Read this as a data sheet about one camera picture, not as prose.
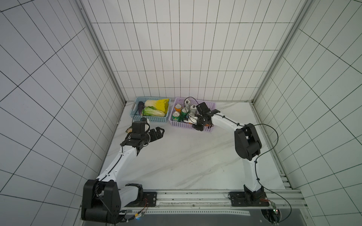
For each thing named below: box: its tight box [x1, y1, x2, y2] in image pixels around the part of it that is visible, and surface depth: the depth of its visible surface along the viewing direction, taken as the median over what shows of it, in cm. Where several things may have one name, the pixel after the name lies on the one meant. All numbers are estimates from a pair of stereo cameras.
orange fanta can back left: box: [174, 103, 182, 113], surface depth 105 cm
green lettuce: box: [141, 106, 166, 117], surface depth 106 cm
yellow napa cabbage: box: [144, 98, 170, 115], surface depth 110 cm
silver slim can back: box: [183, 96, 191, 108], surface depth 102 cm
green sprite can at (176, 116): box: [171, 111, 181, 122], surface depth 99 cm
